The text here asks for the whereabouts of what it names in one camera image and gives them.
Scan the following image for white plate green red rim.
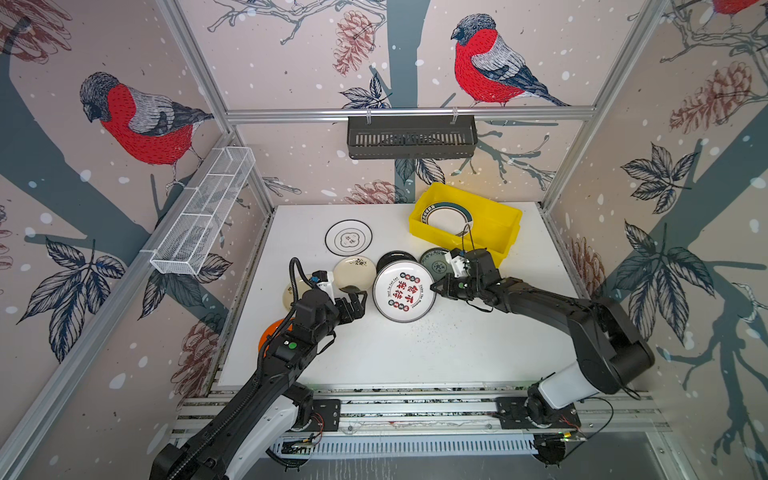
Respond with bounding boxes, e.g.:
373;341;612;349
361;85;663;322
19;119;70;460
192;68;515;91
420;202;474;237

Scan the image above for teal patterned small plate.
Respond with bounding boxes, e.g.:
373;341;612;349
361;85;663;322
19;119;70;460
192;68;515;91
419;247;453;281

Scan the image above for white wire mesh basket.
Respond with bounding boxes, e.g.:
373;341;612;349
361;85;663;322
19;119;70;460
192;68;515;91
150;146;255;275

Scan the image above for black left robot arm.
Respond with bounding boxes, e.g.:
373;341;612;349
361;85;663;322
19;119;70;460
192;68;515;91
149;287;367;479

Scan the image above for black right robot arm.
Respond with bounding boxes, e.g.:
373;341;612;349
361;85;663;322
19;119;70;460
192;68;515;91
431;268;655;428

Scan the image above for white plate thin green rim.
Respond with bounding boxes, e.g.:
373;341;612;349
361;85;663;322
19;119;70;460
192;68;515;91
324;219;373;257

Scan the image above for black hanging wire basket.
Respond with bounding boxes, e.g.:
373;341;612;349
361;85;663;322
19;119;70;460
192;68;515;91
347;115;478;160

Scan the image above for white plate red green characters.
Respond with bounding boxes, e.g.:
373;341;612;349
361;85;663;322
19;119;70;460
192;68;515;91
372;260;436;323

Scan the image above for orange plate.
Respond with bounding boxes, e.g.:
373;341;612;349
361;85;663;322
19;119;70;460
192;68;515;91
258;319;284;356

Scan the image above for cream plate red seal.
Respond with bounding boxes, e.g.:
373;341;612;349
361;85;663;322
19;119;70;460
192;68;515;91
282;279;311;311

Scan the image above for black round plate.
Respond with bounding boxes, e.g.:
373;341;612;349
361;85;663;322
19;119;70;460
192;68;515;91
376;250;415;272

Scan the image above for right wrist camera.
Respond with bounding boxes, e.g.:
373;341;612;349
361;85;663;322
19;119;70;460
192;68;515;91
445;251;469;278

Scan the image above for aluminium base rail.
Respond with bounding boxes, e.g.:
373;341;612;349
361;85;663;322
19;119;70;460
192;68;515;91
173;383;667;460

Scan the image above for yellow plastic bin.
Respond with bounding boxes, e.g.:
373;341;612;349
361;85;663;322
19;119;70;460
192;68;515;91
408;184;522;266

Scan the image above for cream plate black flower pattern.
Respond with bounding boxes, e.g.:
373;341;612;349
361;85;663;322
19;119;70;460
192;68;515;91
333;255;377;291

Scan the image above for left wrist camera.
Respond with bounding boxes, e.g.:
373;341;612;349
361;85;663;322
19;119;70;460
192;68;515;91
310;270;335;300

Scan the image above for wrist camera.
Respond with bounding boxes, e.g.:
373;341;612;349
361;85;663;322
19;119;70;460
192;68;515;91
310;270;335;300
445;251;469;278

